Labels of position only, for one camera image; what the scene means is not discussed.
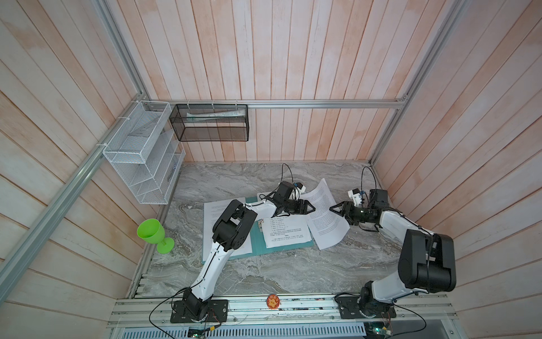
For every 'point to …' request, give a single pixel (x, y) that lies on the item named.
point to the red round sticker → (272, 301)
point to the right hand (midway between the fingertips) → (333, 210)
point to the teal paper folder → (257, 234)
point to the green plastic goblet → (153, 232)
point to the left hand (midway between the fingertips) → (310, 212)
